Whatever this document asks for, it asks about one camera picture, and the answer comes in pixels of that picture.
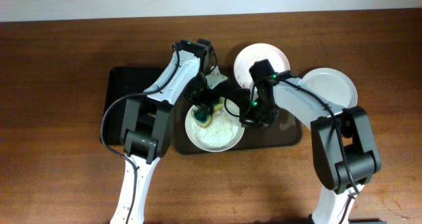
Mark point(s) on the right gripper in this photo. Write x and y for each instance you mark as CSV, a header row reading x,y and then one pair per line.
x,y
261,117

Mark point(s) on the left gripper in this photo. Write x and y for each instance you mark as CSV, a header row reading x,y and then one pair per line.
x,y
204,103

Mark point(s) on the green yellow sponge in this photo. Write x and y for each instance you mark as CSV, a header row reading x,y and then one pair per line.
x,y
203,116

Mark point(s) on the white plate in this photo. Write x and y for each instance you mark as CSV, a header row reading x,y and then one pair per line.
x,y
332,85
218,133
257,52

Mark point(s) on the white plate top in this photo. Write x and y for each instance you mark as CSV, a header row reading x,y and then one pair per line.
x,y
257,52

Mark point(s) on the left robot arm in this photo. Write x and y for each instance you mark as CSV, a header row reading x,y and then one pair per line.
x,y
148,117

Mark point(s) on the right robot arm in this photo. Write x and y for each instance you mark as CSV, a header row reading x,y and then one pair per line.
x,y
345,154

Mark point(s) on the dark brown large tray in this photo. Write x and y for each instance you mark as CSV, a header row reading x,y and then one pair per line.
x,y
285,133

